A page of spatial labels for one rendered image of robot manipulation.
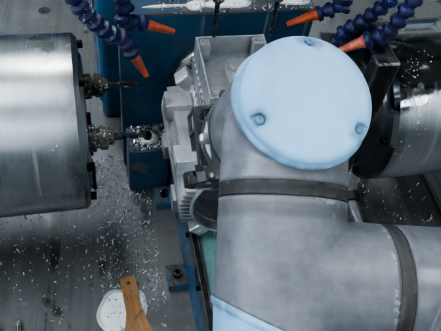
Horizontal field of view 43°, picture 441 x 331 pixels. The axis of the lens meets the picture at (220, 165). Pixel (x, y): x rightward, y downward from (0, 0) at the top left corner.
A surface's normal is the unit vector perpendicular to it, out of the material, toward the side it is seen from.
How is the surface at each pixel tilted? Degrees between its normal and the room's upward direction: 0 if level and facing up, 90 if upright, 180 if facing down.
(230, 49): 90
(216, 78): 0
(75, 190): 88
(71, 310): 0
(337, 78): 25
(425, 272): 16
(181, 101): 0
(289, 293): 30
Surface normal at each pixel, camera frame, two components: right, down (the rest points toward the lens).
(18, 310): 0.11, -0.61
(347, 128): 0.21, -0.23
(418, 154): 0.21, 0.73
